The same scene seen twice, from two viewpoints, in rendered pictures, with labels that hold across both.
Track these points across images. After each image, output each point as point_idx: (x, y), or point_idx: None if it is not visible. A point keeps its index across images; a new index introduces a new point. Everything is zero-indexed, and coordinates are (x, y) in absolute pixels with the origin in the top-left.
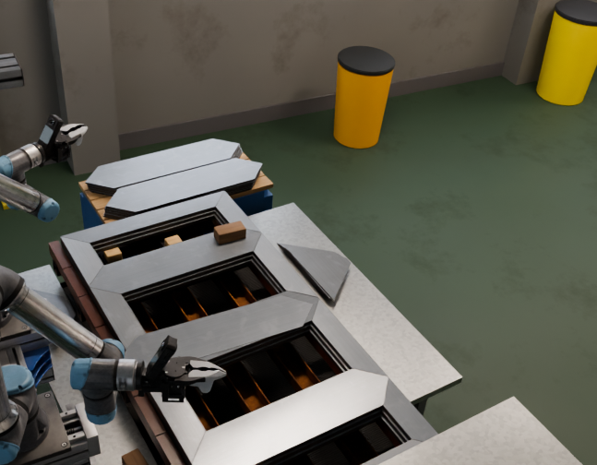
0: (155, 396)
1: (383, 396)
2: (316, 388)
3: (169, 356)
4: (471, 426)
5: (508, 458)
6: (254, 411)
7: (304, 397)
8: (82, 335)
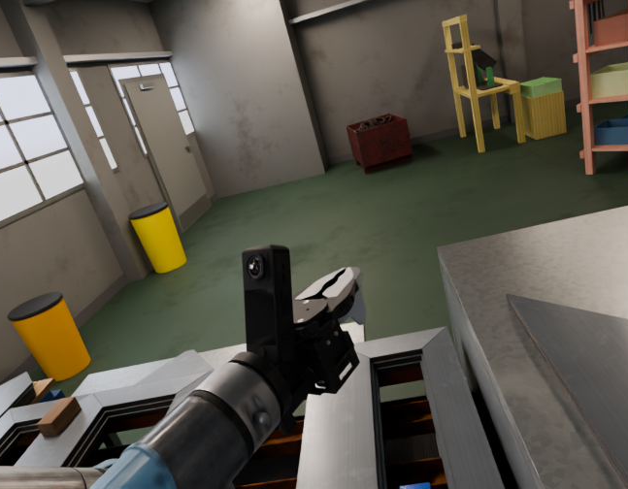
0: None
1: (359, 355)
2: (313, 404)
3: (287, 271)
4: (456, 272)
5: (504, 258)
6: (298, 474)
7: (314, 417)
8: (34, 473)
